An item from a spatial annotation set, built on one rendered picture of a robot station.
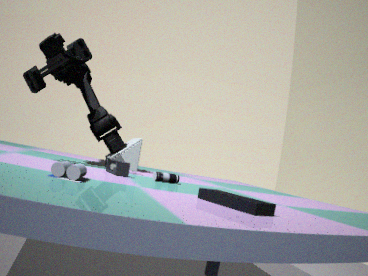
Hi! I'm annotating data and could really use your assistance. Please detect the black and white cylindrical battery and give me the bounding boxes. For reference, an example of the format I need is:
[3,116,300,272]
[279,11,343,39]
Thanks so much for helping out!
[152,172,179,184]

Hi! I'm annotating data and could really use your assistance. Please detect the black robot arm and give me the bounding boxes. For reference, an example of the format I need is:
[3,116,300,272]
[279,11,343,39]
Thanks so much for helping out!
[39,33,127,156]

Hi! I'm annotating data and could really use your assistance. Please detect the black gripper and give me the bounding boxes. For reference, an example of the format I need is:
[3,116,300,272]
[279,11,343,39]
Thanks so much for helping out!
[23,38,92,93]

